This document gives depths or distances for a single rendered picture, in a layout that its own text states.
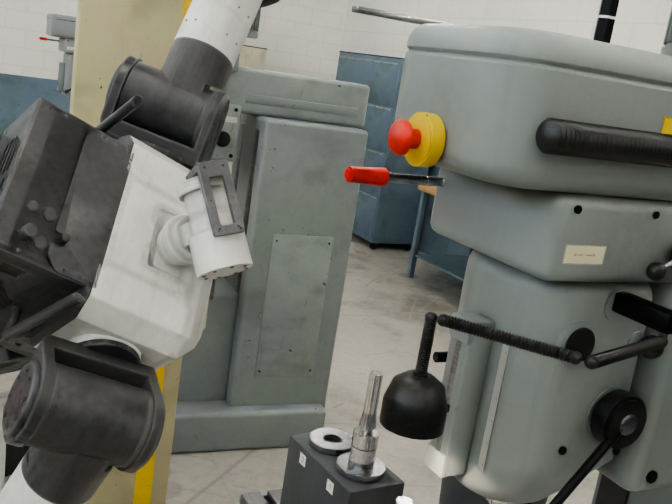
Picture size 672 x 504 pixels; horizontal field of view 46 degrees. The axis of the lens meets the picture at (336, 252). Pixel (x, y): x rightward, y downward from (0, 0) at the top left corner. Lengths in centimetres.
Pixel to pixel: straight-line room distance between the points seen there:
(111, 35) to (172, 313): 164
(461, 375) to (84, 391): 44
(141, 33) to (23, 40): 730
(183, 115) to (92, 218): 22
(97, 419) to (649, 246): 65
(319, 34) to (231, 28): 963
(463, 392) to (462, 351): 5
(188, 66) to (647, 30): 586
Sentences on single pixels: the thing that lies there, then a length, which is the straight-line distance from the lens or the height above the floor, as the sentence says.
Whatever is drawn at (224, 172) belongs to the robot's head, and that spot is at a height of 169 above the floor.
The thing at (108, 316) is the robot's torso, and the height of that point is 152.
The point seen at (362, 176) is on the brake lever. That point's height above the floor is 170.
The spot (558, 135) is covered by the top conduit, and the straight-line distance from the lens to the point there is 79.
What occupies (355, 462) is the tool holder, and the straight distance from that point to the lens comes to 147.
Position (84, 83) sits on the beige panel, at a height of 167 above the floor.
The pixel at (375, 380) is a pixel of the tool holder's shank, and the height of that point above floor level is 131.
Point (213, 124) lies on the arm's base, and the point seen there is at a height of 173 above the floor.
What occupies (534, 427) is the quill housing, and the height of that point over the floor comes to 144.
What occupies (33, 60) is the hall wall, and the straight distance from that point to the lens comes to 982.
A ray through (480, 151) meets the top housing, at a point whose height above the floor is 176.
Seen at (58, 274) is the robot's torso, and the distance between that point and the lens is 91.
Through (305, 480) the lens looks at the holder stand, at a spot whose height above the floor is 107.
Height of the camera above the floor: 182
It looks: 13 degrees down
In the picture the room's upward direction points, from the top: 9 degrees clockwise
